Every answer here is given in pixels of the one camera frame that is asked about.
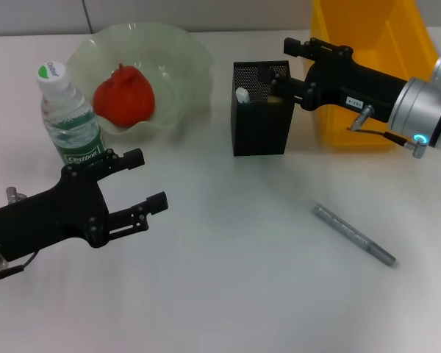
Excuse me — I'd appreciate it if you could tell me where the left gripper cable with connector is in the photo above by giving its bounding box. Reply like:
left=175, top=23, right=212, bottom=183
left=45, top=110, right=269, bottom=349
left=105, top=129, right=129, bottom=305
left=0, top=186, right=37, bottom=283

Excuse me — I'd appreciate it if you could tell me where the black mesh pen holder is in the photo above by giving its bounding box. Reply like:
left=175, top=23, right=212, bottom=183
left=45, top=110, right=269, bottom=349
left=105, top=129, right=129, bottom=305
left=230, top=60, right=297, bottom=157

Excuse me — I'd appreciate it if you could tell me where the yellow plastic bin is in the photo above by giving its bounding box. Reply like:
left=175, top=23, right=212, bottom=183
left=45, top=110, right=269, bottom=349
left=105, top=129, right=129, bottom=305
left=310, top=0, right=439, bottom=152

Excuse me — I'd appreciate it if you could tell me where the grey pen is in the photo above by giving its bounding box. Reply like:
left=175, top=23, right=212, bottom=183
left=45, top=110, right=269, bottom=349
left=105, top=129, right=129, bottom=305
left=312, top=202, right=397, bottom=266

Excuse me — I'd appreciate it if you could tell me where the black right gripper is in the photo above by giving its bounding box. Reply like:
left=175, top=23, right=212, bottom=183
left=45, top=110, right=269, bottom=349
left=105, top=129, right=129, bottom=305
left=258, top=37, right=409, bottom=124

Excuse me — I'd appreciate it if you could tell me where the right gripper cable with connector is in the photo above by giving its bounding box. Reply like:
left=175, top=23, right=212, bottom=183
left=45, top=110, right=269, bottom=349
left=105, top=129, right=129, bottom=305
left=346, top=104, right=430, bottom=160

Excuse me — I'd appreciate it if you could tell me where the gripper cable with connector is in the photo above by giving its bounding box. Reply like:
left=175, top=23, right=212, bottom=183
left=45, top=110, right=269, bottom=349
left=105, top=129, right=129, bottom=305
left=346, top=104, right=430, bottom=160
left=0, top=186, right=37, bottom=283

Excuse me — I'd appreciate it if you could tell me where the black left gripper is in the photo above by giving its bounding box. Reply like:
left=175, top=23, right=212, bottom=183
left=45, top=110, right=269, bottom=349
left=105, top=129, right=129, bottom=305
left=0, top=148, right=169, bottom=263

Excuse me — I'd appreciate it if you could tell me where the clear green-label water bottle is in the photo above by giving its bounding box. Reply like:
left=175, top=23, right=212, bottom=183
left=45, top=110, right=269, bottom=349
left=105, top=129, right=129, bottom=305
left=35, top=60, right=107, bottom=166

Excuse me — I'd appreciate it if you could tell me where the green glass fruit plate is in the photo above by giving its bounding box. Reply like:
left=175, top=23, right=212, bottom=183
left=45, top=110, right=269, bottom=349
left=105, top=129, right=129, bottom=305
left=65, top=22, right=214, bottom=143

